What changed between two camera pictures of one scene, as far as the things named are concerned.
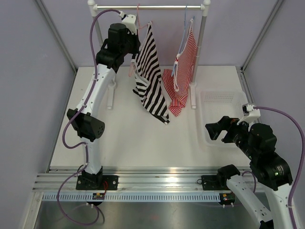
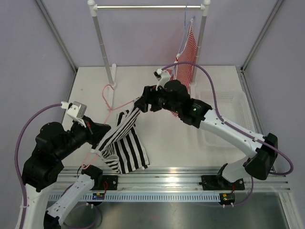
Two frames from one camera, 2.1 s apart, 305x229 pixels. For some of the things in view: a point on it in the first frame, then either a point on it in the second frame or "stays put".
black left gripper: x=135 y=50 to x=95 y=131
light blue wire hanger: x=182 y=38 stays put
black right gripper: x=229 y=124 to x=150 y=96
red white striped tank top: x=178 y=81 stays put
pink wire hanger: x=132 y=67 to x=109 y=111
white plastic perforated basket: x=213 y=105 stays put
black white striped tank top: x=148 y=85 to x=122 y=147
